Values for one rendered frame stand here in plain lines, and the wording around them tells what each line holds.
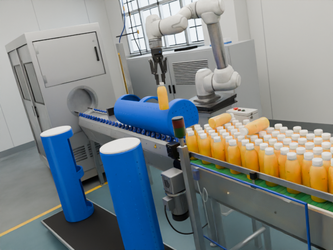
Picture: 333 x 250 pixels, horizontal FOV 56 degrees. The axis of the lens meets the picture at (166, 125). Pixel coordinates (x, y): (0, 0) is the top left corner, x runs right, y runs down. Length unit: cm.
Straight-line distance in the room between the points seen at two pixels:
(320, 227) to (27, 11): 658
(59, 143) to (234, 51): 218
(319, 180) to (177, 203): 94
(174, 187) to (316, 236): 86
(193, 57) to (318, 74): 169
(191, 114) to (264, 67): 289
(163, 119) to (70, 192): 133
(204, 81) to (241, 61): 125
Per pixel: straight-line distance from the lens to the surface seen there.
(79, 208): 320
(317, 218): 145
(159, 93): 210
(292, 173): 149
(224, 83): 265
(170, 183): 195
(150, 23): 210
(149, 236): 232
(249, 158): 162
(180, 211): 207
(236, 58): 383
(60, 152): 300
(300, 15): 467
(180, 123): 162
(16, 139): 699
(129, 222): 225
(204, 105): 269
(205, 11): 249
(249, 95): 405
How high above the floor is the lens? 166
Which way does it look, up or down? 15 degrees down
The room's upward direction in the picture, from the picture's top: 11 degrees counter-clockwise
